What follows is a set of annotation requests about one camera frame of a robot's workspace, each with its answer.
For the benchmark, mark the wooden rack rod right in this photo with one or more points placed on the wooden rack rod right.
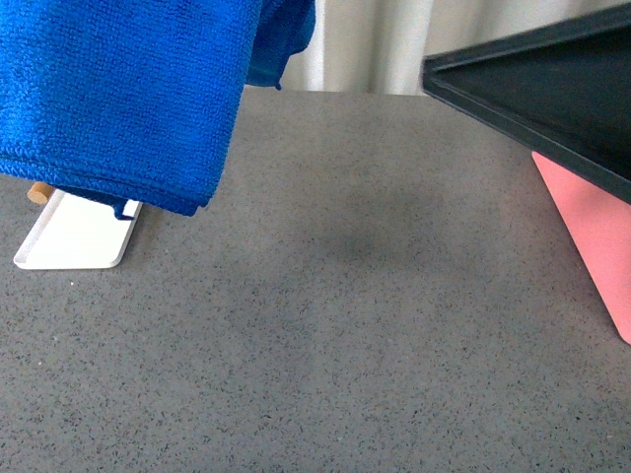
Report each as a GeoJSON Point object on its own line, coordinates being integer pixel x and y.
{"type": "Point", "coordinates": [40, 193]}

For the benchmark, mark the pink plastic bin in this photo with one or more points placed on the pink plastic bin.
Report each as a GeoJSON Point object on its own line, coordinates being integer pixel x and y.
{"type": "Point", "coordinates": [599, 224]}

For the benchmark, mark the white pleated curtain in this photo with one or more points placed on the white pleated curtain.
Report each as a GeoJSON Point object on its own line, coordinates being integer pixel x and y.
{"type": "Point", "coordinates": [378, 46]}

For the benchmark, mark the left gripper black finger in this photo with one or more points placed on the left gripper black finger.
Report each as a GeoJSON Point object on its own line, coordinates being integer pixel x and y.
{"type": "Point", "coordinates": [562, 90]}

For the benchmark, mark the white towel rack base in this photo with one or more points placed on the white towel rack base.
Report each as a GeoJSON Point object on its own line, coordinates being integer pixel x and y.
{"type": "Point", "coordinates": [76, 233]}

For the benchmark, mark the blue microfiber cloth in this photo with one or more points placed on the blue microfiber cloth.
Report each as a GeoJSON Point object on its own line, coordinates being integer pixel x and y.
{"type": "Point", "coordinates": [118, 101]}

